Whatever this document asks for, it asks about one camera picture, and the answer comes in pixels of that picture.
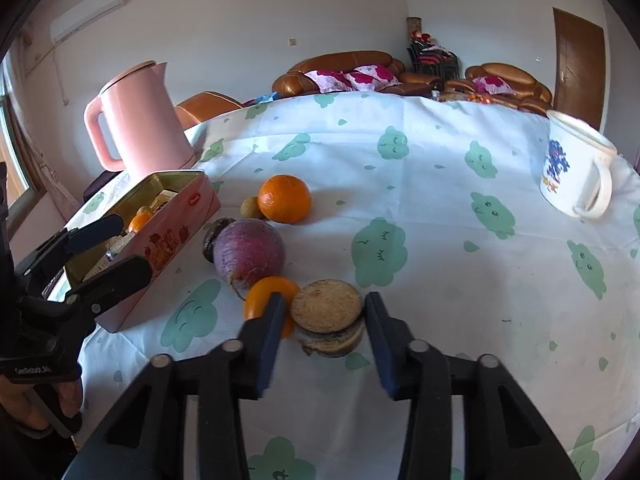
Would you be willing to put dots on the printed paper sheet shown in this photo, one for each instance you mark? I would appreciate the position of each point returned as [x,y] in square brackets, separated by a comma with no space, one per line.
[164,199]

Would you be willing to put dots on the round brown biscuit sandwich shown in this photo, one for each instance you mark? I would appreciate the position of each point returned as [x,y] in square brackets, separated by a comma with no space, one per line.
[327,305]

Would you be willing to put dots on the dark purple passion fruit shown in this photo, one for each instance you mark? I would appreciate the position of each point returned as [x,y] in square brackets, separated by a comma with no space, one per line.
[212,240]

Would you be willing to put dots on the pink floral pillow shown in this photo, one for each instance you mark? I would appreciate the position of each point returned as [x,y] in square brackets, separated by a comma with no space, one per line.
[327,80]
[372,76]
[492,84]

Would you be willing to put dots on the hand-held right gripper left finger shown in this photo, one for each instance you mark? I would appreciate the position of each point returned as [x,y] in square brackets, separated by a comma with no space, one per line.
[270,350]

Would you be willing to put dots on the tall brown cylinder vase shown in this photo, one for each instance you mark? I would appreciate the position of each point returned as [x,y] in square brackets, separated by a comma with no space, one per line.
[414,27]

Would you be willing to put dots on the small orange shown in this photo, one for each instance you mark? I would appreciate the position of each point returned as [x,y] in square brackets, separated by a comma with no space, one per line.
[262,297]
[141,222]

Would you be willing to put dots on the small yellow-brown round fruit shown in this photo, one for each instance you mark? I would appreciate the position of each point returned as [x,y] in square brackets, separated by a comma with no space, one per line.
[251,207]
[144,210]

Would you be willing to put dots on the blue denim cloth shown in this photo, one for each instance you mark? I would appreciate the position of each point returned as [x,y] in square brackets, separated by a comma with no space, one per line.
[262,98]

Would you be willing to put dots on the white air conditioner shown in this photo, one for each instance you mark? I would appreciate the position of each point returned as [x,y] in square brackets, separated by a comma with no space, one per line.
[85,12]

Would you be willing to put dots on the window frame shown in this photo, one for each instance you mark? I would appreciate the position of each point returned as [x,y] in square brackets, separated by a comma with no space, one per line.
[20,160]

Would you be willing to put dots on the white green cloud tablecloth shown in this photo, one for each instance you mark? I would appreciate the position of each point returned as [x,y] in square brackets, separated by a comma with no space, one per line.
[425,200]

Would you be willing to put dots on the brown leather stool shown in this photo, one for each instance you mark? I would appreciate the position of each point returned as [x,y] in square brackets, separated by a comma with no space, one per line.
[210,107]

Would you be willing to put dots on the brown leather armchair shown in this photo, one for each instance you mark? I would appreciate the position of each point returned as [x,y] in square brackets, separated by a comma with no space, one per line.
[500,70]

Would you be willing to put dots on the purple red onion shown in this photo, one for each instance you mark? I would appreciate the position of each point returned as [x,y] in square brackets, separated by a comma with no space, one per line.
[250,255]

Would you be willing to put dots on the pink tin box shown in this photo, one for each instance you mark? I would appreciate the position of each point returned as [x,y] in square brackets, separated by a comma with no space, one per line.
[170,245]

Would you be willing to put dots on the person's left hand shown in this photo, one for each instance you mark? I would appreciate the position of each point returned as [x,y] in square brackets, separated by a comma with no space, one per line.
[70,397]

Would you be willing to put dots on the brown leather sofa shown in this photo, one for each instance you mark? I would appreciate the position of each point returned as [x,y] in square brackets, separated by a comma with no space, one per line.
[350,59]

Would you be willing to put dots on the red toy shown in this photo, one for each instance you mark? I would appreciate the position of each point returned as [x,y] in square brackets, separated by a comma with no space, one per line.
[422,36]

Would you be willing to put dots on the white printed mug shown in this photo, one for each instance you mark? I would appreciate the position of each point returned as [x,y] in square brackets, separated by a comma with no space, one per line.
[570,170]

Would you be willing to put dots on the brown wooden door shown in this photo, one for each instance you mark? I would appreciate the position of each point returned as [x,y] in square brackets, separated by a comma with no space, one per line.
[577,60]

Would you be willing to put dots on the dark wooden chair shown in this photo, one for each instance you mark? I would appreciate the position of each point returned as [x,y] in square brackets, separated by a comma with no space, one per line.
[102,185]

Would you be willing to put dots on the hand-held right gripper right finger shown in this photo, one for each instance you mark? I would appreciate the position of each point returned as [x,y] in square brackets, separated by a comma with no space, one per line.
[382,350]

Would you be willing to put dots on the large orange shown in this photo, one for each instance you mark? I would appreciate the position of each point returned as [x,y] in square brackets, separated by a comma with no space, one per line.
[285,199]

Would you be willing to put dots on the pink electric kettle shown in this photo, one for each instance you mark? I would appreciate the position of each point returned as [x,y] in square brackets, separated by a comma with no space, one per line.
[145,125]

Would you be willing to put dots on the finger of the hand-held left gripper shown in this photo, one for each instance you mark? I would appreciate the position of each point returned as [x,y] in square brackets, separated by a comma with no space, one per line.
[95,232]
[115,280]

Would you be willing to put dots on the stack of dark chairs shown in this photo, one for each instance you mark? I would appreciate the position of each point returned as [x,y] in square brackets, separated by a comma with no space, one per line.
[432,60]

